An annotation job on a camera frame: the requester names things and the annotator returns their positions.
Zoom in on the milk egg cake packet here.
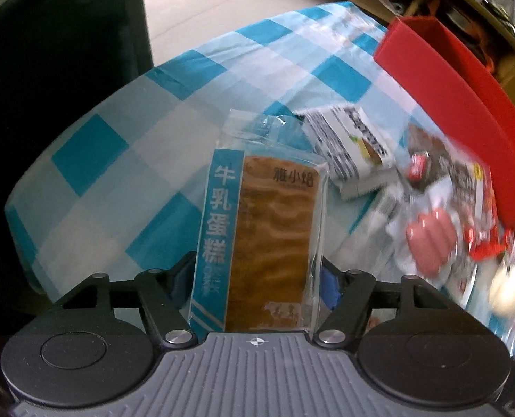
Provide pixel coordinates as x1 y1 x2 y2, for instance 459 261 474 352
188 110 329 338

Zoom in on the sausage packet clear plastic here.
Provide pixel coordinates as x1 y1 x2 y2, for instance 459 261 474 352
369 181 478 290

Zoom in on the black white snack packet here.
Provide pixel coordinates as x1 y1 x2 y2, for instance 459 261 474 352
295 104 398 201

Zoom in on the red spicy snack bag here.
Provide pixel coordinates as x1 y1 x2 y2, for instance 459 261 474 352
463 226 515 262

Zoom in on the round steamed cake packet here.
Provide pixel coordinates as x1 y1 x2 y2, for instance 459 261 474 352
466 240 515 358

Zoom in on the clear dark snack packet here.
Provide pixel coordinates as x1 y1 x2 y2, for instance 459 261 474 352
403 122 498 247

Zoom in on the blue white checkered tablecloth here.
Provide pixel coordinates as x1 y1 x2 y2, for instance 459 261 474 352
6 3 436 299

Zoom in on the red cardboard box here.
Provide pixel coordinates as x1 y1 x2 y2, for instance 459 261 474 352
374 17 515 228

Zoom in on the black cabinet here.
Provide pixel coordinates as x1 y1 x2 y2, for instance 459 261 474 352
0 0 153 337

